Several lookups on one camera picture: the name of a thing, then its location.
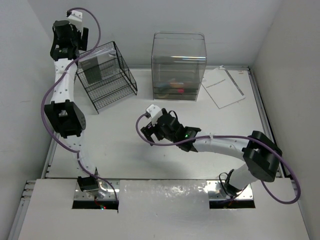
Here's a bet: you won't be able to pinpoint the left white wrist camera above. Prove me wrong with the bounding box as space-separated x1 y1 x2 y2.
66 10 83 25

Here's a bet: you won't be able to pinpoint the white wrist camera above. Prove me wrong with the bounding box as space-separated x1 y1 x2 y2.
145 104 163 126
66 10 83 25

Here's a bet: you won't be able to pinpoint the metal base plate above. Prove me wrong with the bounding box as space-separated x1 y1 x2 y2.
73 179 120 201
205 179 254 201

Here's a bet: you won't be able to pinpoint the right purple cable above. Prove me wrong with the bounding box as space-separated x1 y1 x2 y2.
135 112 302 205

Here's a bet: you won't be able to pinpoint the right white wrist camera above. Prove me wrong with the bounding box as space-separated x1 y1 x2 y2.
145 104 163 126

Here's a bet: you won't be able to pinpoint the black wire mesh rack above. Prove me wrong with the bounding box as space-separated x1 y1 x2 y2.
76 41 138 112

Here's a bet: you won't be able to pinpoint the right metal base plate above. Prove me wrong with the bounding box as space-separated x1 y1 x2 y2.
205 179 254 201

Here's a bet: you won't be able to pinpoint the clear plastic drawer cabinet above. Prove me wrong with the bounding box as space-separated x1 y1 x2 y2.
151 31 207 101

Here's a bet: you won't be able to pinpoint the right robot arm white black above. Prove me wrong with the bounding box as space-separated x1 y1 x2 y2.
136 105 282 198

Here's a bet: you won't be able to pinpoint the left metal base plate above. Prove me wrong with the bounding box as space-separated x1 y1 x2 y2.
73 179 120 201

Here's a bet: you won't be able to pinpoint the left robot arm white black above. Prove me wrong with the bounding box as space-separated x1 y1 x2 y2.
43 20 99 194

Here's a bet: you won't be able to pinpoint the white instruction sheet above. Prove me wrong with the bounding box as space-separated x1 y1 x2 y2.
201 66 246 109

